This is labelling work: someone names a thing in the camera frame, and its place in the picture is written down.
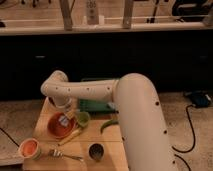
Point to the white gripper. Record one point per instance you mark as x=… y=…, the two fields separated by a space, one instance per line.
x=62 y=104

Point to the grey white towel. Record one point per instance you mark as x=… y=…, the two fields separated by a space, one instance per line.
x=63 y=120

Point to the red bowl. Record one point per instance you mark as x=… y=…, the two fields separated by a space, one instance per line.
x=56 y=130

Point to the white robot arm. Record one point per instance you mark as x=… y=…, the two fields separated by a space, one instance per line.
x=142 y=124

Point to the small green cup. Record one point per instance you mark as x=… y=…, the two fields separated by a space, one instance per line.
x=83 y=118

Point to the green tray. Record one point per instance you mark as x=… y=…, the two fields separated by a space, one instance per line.
x=96 y=107

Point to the wooden board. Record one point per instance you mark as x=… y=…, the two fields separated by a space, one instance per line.
x=114 y=158

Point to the green chili pepper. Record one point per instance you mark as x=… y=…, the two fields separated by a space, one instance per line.
x=107 y=124

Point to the orange cup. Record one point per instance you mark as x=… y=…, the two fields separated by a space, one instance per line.
x=29 y=149

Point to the dark metal can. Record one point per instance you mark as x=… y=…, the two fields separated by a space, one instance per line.
x=96 y=152

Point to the black blue device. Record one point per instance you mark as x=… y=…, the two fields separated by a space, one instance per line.
x=199 y=99

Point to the yellow handled brush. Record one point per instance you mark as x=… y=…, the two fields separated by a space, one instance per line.
x=70 y=137

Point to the wooden post left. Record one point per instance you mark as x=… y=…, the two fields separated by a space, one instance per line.
x=66 y=14

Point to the wooden post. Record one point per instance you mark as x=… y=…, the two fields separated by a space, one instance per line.
x=66 y=14
x=127 y=16

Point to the wooden post right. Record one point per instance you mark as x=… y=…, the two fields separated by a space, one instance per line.
x=127 y=16

